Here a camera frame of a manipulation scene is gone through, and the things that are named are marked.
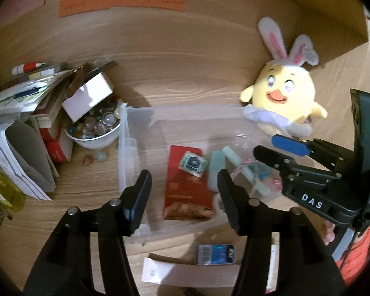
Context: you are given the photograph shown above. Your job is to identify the dark blue small box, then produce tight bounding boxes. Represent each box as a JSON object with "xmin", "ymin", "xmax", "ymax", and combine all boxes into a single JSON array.
[{"xmin": 197, "ymin": 243, "xmax": 237, "ymax": 266}]

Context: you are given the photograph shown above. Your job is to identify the brown flat strip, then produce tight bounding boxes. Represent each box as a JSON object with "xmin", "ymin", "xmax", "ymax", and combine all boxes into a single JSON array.
[{"xmin": 66, "ymin": 61, "xmax": 118, "ymax": 99}]

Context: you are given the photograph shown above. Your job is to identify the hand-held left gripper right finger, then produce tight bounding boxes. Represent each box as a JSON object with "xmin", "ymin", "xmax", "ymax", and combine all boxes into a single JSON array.
[{"xmin": 217, "ymin": 169, "xmax": 347, "ymax": 296}]

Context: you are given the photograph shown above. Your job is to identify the red packet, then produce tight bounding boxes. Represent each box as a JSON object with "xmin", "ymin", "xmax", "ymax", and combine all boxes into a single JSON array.
[{"xmin": 163, "ymin": 145, "xmax": 213, "ymax": 221}]

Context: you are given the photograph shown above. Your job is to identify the white cream tube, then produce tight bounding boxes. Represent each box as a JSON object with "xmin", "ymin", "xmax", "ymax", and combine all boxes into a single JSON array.
[{"xmin": 142, "ymin": 245, "xmax": 279, "ymax": 287}]

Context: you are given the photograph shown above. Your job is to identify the red box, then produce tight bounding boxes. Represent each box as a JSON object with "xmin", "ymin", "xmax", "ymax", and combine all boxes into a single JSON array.
[{"xmin": 38, "ymin": 126, "xmax": 74, "ymax": 164}]

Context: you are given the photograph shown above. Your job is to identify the mint green tube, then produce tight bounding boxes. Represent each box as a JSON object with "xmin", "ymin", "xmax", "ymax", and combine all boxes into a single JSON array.
[{"xmin": 208, "ymin": 149, "xmax": 226, "ymax": 192}]

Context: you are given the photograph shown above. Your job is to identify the yellow-green spray bottle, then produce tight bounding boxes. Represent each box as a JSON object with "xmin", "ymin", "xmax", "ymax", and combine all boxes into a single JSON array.
[{"xmin": 0, "ymin": 154, "xmax": 26, "ymax": 213}]

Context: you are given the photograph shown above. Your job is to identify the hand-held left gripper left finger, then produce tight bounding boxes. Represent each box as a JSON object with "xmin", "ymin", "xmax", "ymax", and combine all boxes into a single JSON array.
[{"xmin": 23, "ymin": 169, "xmax": 152, "ymax": 296}]

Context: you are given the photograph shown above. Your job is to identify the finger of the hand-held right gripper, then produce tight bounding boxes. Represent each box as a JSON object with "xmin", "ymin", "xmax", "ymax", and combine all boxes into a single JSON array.
[
  {"xmin": 271, "ymin": 135, "xmax": 357, "ymax": 172},
  {"xmin": 253, "ymin": 145, "xmax": 328, "ymax": 195}
]

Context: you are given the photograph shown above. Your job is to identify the person's orange clothing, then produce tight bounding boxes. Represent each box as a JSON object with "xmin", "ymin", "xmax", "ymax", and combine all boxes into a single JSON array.
[{"xmin": 335, "ymin": 225, "xmax": 370, "ymax": 288}]

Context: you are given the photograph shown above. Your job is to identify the small white box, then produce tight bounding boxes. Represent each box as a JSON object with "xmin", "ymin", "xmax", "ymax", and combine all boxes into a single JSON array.
[{"xmin": 62, "ymin": 72, "xmax": 114, "ymax": 123}]

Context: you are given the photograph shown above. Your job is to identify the person's right hand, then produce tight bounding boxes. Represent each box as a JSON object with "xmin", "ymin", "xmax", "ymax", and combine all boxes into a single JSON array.
[{"xmin": 325, "ymin": 221, "xmax": 337, "ymax": 246}]

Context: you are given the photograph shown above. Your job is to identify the pile of glass pebbles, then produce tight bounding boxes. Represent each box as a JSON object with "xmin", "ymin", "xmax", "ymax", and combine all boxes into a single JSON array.
[{"xmin": 66, "ymin": 99, "xmax": 124, "ymax": 139}]

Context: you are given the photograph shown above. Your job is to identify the white folded papers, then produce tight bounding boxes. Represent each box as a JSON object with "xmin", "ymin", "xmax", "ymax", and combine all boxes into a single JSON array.
[{"xmin": 0, "ymin": 123, "xmax": 59, "ymax": 201}]

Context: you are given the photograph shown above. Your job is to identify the red and white pen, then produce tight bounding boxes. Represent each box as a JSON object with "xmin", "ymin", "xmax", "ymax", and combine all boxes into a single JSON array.
[{"xmin": 12, "ymin": 62, "xmax": 47, "ymax": 75}]

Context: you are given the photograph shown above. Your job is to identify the stack of booklets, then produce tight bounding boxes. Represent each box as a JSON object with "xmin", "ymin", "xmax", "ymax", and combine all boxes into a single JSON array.
[{"xmin": 0, "ymin": 65, "xmax": 81, "ymax": 130}]

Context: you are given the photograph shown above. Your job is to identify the clear plastic bin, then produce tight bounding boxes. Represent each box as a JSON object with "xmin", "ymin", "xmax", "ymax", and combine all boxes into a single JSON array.
[{"xmin": 117, "ymin": 105, "xmax": 296, "ymax": 244}]

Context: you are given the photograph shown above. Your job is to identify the yellow chick plush toy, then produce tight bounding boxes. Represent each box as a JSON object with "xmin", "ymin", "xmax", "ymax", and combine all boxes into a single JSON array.
[{"xmin": 239, "ymin": 17, "xmax": 328, "ymax": 138}]

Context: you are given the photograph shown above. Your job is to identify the teal packaged item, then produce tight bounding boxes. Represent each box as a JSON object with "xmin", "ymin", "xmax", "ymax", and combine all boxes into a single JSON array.
[{"xmin": 222, "ymin": 146, "xmax": 281, "ymax": 196}]

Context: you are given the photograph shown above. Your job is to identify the wooden shelf board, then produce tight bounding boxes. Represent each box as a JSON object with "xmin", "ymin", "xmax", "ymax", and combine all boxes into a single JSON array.
[{"xmin": 259, "ymin": 0, "xmax": 370, "ymax": 42}]

